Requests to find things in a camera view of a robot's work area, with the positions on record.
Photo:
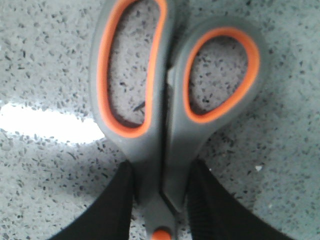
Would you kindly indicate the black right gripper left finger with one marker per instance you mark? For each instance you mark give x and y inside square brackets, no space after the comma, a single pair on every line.
[109,217]

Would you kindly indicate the grey orange scissors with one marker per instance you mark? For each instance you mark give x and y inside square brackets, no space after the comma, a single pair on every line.
[163,147]

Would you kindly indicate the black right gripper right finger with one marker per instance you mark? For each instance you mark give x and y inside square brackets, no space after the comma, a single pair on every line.
[214,214]

